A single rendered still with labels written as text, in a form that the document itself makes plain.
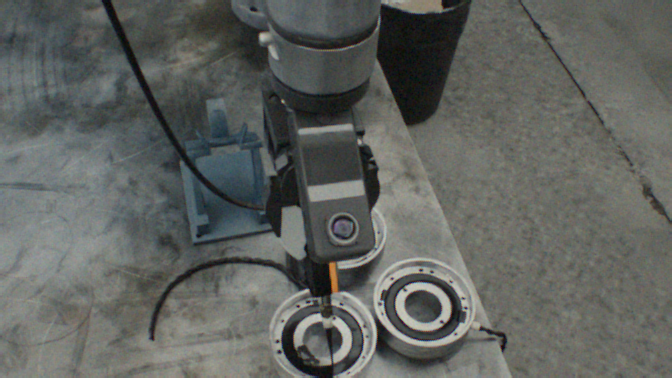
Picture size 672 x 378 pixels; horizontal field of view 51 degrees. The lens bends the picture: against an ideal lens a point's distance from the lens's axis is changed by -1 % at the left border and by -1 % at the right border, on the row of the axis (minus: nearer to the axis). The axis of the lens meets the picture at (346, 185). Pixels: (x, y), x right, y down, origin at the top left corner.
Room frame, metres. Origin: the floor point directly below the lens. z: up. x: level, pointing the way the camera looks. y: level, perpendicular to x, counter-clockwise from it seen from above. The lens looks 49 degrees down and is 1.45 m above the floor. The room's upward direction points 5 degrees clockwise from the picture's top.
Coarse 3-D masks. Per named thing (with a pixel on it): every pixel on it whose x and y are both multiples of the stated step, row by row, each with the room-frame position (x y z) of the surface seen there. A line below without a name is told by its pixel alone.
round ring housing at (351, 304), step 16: (288, 304) 0.37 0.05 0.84; (304, 304) 0.38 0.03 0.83; (336, 304) 0.38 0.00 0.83; (352, 304) 0.38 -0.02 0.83; (272, 320) 0.35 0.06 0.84; (304, 320) 0.36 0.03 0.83; (320, 320) 0.36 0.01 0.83; (336, 320) 0.37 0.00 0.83; (368, 320) 0.36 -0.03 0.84; (272, 336) 0.34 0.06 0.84; (304, 336) 0.35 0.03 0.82; (336, 336) 0.36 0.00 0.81; (368, 336) 0.35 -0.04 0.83; (272, 352) 0.32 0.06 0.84; (368, 352) 0.33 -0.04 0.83; (288, 368) 0.30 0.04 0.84; (352, 368) 0.31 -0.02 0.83; (368, 368) 0.32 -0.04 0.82
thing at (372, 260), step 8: (376, 208) 0.51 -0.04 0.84; (376, 216) 0.50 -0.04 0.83; (376, 224) 0.49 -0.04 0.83; (384, 224) 0.48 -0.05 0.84; (376, 232) 0.48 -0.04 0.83; (384, 232) 0.47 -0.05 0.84; (376, 240) 0.47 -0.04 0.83; (384, 240) 0.46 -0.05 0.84; (376, 248) 0.46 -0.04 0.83; (384, 248) 0.47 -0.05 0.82; (368, 256) 0.45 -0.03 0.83; (376, 256) 0.44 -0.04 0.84; (352, 264) 0.43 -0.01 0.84; (360, 264) 0.43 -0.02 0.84; (368, 264) 0.43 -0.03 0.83; (376, 264) 0.44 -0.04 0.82; (344, 272) 0.42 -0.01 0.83; (352, 272) 0.42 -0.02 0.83; (360, 272) 0.43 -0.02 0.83; (368, 272) 0.43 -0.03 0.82; (344, 280) 0.42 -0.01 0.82; (352, 280) 0.43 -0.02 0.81
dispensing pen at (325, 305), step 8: (304, 264) 0.37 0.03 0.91; (312, 264) 0.35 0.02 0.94; (320, 264) 0.36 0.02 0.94; (328, 264) 0.36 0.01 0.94; (304, 272) 0.37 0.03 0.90; (312, 272) 0.35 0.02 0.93; (320, 272) 0.35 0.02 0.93; (328, 272) 0.35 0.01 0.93; (304, 280) 0.37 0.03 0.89; (312, 280) 0.35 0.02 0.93; (320, 280) 0.35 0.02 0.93; (328, 280) 0.35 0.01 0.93; (312, 288) 0.34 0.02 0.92; (320, 288) 0.34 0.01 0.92; (328, 288) 0.34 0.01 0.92; (320, 296) 0.34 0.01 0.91; (328, 296) 0.35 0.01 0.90; (320, 304) 0.35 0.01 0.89; (328, 304) 0.35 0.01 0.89; (320, 312) 0.34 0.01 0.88; (328, 312) 0.34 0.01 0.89; (328, 320) 0.34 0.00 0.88; (328, 328) 0.33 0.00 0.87; (328, 336) 0.33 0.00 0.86; (328, 344) 0.32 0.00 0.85
